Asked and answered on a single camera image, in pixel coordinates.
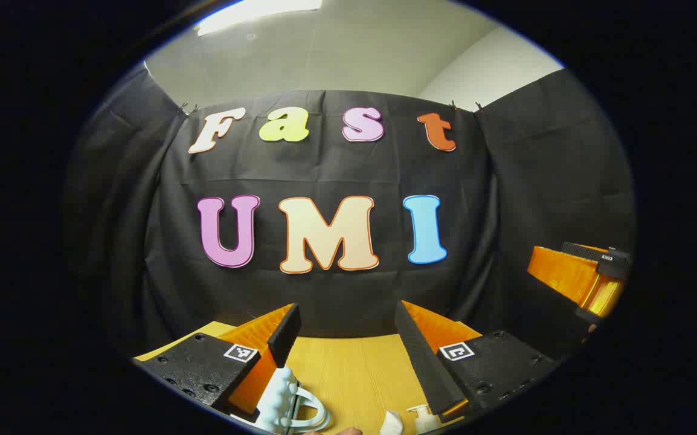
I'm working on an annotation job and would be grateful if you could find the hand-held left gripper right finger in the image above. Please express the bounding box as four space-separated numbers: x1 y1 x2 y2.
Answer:
394 300 560 424

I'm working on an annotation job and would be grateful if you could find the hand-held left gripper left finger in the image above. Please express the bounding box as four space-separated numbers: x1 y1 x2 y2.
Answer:
133 303 302 424

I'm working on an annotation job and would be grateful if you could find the light blue suitcase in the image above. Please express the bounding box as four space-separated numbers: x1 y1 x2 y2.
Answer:
231 366 332 434

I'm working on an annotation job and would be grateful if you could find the white pump bottle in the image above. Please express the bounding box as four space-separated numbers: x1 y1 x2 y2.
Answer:
407 404 443 434

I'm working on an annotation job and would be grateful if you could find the black backdrop cloth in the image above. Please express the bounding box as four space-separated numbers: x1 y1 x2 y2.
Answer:
65 63 636 363

